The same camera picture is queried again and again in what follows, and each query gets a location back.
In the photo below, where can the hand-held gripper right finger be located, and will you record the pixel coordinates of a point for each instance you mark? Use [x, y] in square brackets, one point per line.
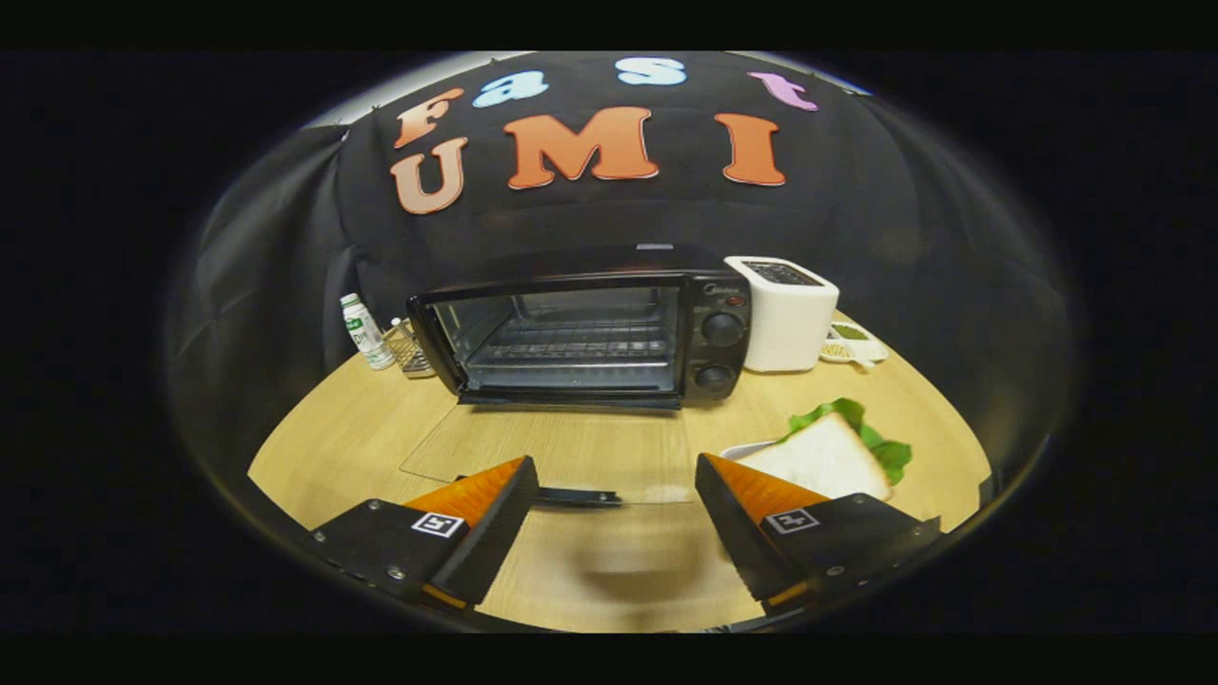
[737, 538]

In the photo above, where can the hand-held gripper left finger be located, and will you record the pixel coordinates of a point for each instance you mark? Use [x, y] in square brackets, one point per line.
[500, 533]

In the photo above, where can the white bread lettuce sandwich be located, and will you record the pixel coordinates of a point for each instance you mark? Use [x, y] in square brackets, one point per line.
[823, 457]

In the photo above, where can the black toaster oven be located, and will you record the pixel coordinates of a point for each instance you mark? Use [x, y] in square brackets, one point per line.
[723, 328]

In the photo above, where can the white pop-up toaster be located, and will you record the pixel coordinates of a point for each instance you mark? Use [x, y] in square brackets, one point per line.
[790, 323]

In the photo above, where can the white plastic tray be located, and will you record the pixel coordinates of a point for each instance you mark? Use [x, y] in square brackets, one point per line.
[744, 449]

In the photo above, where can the white divided condiment dish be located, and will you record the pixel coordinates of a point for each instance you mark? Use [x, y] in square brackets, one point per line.
[852, 344]

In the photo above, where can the white bottle green label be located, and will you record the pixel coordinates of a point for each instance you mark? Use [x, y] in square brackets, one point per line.
[365, 333]

